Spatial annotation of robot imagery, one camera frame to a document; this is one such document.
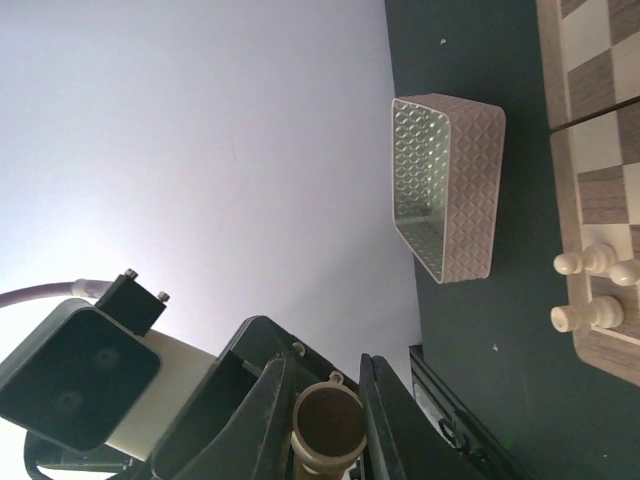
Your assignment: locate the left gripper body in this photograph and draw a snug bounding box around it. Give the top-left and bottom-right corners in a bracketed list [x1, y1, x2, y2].
[149, 316, 360, 479]

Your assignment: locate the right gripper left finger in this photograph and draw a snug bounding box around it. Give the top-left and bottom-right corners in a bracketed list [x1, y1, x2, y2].
[175, 352, 296, 479]

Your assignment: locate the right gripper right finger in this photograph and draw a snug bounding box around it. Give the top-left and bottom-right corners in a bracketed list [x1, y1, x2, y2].
[360, 353, 453, 479]

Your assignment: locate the pile of white chess pieces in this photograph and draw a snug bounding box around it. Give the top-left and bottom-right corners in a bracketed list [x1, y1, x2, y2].
[550, 243, 639, 336]

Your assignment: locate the wooden chess board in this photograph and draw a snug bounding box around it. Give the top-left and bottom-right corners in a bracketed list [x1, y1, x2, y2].
[537, 0, 639, 384]

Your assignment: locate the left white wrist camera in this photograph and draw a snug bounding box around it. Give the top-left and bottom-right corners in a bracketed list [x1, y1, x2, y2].
[1, 269, 216, 460]

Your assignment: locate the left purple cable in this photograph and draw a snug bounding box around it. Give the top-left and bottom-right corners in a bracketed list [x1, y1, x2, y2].
[0, 278, 109, 311]

